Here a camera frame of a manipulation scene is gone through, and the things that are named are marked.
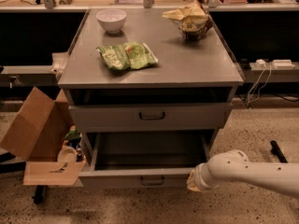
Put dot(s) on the covered gripper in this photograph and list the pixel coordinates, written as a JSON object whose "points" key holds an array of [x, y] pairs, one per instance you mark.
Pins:
{"points": [[200, 178]]}

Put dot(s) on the grey drawer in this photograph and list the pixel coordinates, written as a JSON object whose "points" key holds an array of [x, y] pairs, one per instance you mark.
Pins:
{"points": [[137, 160], [160, 117]]}

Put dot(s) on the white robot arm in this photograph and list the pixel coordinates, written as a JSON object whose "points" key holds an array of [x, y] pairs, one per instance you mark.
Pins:
{"points": [[234, 166]]}

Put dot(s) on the grey top drawer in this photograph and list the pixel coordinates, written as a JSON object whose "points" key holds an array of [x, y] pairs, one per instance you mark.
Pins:
{"points": [[160, 117]]}

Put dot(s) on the grey drawer cabinet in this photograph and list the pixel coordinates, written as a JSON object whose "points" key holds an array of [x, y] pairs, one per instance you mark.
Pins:
{"points": [[200, 72]]}

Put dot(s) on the black floor bar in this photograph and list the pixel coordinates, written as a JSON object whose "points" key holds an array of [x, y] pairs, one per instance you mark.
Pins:
{"points": [[277, 151]]}

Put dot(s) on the green item in box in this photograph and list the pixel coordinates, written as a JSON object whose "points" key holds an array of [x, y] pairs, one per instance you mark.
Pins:
{"points": [[72, 134]]}

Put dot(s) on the white cup in box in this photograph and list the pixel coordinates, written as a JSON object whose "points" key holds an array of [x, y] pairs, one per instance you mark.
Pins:
{"points": [[67, 154]]}

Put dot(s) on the white power adapter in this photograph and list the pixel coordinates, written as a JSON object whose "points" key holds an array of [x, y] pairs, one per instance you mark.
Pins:
{"points": [[260, 63]]}

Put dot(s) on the green chip bag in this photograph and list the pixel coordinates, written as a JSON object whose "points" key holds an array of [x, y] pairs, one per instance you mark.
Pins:
{"points": [[127, 56]]}

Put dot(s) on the white power strip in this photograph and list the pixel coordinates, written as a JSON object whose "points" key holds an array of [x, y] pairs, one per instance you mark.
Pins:
{"points": [[283, 64]]}

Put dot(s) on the yellow brown chip bag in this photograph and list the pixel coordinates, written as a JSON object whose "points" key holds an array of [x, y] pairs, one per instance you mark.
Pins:
{"points": [[192, 20]]}

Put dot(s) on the brown cardboard box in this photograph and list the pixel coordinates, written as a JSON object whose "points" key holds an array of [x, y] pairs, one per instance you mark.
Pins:
{"points": [[36, 136]]}

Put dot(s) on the white ceramic bowl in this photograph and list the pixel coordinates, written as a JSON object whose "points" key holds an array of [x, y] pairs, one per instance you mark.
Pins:
{"points": [[111, 20]]}

